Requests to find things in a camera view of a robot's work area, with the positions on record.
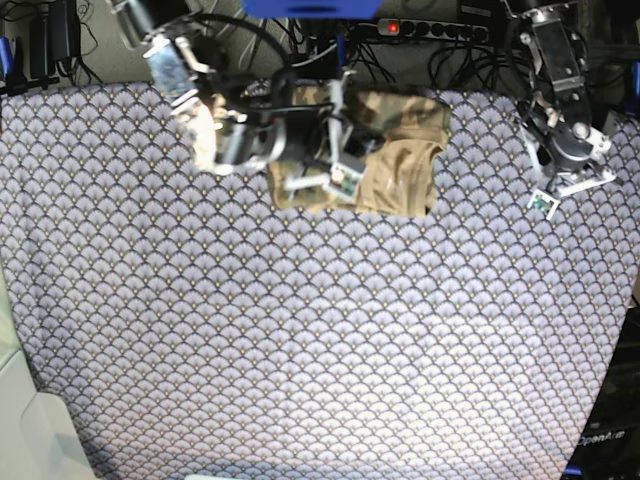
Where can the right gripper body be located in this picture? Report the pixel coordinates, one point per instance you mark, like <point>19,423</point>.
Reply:
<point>318,135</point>

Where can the blue clamp left edge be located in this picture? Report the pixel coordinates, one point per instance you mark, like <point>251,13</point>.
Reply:
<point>12,67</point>

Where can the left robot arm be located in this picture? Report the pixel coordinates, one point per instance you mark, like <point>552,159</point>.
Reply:
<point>556,85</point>

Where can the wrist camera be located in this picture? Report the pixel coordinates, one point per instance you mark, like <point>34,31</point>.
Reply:
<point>544,203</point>
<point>344,180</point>

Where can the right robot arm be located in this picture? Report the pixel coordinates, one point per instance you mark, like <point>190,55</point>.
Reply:
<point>231,131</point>

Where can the white plastic bin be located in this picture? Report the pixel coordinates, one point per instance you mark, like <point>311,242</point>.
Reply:
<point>38,438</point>

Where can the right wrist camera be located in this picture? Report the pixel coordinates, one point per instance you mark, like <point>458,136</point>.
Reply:
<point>344,180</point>

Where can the camouflage T-shirt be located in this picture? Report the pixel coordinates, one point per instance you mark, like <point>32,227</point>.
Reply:
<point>398,179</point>

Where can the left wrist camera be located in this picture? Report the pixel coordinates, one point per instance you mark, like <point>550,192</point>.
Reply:
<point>544,203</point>

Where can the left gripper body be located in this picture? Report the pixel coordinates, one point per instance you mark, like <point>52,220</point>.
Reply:
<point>569,158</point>

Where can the blue mount plate top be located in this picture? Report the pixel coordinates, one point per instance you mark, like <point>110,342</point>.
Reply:
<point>312,9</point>

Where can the purple fan-pattern tablecloth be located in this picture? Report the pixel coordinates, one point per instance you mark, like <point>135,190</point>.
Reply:
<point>190,326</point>

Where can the blue clamp right edge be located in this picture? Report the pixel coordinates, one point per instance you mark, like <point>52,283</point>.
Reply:
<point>633,90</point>

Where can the black OpenArm box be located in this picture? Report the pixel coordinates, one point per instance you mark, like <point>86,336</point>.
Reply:
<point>608,448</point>

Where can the black power strip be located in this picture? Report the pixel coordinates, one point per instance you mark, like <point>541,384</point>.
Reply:
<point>432,30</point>

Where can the blue clamp edge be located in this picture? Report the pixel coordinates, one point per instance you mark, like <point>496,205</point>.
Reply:
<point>12,67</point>
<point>633,90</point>

